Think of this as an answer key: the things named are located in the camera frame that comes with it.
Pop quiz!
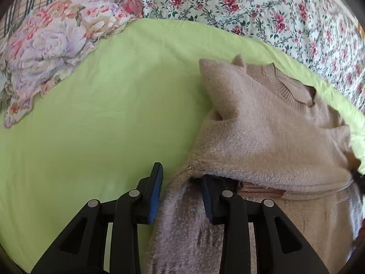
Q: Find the beige knit sweater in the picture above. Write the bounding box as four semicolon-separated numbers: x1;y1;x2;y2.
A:
145;56;363;273

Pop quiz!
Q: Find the light green bed sheet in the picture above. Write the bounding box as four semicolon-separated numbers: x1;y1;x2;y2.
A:
1;19;364;272

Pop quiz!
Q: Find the pastel floral pillow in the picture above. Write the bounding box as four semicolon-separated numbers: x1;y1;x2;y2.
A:
1;0;142;128

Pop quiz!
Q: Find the rose floral bedspread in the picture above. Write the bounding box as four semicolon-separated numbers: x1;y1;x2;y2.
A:
115;0;364;110

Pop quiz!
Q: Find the plaid pillow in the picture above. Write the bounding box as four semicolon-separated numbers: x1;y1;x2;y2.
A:
0;0;78;39

